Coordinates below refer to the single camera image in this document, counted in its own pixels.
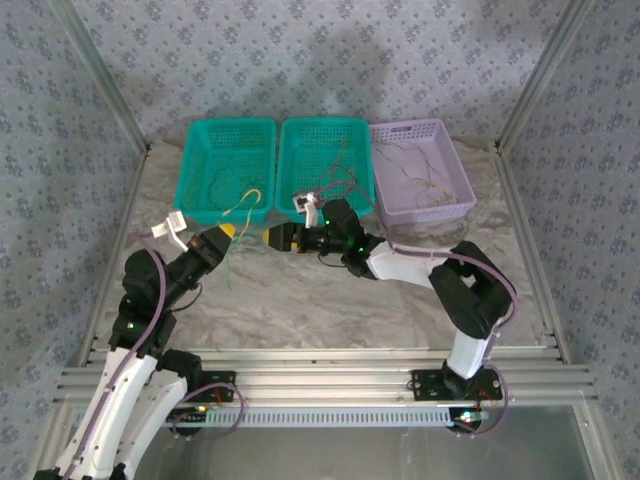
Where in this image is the marble pattern table sheet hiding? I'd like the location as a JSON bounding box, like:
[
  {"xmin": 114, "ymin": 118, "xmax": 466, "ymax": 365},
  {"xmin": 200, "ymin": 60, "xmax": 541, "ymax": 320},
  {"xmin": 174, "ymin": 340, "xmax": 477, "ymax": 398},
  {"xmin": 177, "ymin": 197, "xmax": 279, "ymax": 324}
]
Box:
[{"xmin": 107, "ymin": 117, "xmax": 546, "ymax": 351}]

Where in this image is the aluminium front rail beam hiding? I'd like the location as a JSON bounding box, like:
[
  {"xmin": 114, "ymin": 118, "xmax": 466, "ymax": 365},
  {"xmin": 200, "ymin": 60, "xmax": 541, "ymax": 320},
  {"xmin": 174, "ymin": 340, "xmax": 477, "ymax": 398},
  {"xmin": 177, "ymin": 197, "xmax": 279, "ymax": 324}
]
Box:
[{"xmin": 52, "ymin": 348, "xmax": 599, "ymax": 407}]

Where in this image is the teal plastic basket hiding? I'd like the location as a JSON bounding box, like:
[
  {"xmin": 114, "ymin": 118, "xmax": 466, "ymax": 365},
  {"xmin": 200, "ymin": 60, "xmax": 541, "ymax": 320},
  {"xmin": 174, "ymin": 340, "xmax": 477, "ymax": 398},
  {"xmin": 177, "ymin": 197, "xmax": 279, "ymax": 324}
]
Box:
[
  {"xmin": 173, "ymin": 118, "xmax": 279, "ymax": 226},
  {"xmin": 274, "ymin": 116, "xmax": 377, "ymax": 222}
]

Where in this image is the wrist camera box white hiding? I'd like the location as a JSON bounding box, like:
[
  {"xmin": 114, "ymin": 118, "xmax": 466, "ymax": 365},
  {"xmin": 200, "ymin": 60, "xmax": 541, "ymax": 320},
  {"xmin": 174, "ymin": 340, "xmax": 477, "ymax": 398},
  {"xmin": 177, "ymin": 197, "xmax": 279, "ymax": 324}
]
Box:
[
  {"xmin": 150, "ymin": 211, "xmax": 190, "ymax": 251},
  {"xmin": 290, "ymin": 191, "xmax": 327, "ymax": 229}
]

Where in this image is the black circuit board with LED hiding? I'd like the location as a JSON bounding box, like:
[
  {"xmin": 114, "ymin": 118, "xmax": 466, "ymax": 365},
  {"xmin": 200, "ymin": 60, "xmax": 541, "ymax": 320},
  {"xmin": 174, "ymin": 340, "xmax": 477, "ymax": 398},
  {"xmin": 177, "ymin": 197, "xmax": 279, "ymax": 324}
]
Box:
[
  {"xmin": 447, "ymin": 407, "xmax": 490, "ymax": 435},
  {"xmin": 172, "ymin": 405, "xmax": 210, "ymax": 431}
]

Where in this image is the yellow green striped cable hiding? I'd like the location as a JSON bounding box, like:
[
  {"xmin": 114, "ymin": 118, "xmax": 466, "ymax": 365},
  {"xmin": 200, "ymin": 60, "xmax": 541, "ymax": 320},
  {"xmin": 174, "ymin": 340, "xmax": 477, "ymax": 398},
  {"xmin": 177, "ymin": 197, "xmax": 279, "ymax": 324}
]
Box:
[
  {"xmin": 374, "ymin": 142, "xmax": 436, "ymax": 201},
  {"xmin": 218, "ymin": 187, "xmax": 264, "ymax": 246},
  {"xmin": 409, "ymin": 144, "xmax": 457, "ymax": 209}
]

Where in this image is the purple plastic basket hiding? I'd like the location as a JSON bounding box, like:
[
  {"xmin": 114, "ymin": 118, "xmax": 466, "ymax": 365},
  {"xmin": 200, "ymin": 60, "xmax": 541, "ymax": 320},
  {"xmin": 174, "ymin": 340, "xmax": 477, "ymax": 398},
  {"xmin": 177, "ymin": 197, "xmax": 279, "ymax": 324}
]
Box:
[{"xmin": 368, "ymin": 118, "xmax": 478, "ymax": 225}]

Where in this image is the white slotted cable duct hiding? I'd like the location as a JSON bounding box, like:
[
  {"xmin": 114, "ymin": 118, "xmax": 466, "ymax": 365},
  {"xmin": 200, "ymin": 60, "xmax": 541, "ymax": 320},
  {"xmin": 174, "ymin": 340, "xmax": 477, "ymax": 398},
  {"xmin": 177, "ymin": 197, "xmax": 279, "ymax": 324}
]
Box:
[{"xmin": 164, "ymin": 405, "xmax": 484, "ymax": 429}]

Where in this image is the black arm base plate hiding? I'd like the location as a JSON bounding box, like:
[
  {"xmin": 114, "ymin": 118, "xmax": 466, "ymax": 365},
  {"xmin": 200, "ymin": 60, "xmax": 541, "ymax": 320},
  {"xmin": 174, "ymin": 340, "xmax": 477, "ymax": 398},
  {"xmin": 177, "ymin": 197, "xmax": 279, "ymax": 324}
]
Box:
[
  {"xmin": 184, "ymin": 370, "xmax": 237, "ymax": 404},
  {"xmin": 410, "ymin": 369, "xmax": 504, "ymax": 401}
]

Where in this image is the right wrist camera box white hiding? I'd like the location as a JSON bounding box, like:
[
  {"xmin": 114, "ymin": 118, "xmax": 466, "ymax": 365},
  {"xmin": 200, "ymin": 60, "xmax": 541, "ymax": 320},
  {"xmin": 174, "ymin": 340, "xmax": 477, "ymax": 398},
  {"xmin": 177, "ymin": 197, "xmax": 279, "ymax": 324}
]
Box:
[{"xmin": 290, "ymin": 191, "xmax": 327, "ymax": 229}]

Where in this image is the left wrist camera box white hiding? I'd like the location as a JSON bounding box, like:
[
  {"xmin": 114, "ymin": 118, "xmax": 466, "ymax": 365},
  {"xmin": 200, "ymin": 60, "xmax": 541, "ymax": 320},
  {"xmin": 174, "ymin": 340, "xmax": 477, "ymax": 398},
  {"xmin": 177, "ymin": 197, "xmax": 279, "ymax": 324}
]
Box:
[{"xmin": 150, "ymin": 211, "xmax": 190, "ymax": 251}]

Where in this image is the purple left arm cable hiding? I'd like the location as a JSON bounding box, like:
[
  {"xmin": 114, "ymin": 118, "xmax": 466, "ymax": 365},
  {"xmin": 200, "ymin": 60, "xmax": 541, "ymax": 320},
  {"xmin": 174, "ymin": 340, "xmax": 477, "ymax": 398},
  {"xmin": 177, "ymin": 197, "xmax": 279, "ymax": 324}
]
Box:
[{"xmin": 64, "ymin": 244, "xmax": 247, "ymax": 480}]

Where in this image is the aluminium frame post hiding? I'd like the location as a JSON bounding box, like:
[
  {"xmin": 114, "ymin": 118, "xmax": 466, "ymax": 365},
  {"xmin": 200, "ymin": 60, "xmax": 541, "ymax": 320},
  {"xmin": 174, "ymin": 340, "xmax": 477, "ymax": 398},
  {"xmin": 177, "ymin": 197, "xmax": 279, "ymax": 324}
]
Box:
[
  {"xmin": 494, "ymin": 0, "xmax": 596, "ymax": 154},
  {"xmin": 49, "ymin": 0, "xmax": 152, "ymax": 154}
]

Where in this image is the aluminium side rail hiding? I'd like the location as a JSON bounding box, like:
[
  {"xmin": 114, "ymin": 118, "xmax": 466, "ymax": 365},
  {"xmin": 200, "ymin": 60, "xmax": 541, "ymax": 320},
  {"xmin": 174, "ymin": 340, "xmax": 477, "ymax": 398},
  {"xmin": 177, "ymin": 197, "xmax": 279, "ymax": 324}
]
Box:
[
  {"xmin": 74, "ymin": 144, "xmax": 152, "ymax": 369},
  {"xmin": 493, "ymin": 144, "xmax": 571, "ymax": 365}
]

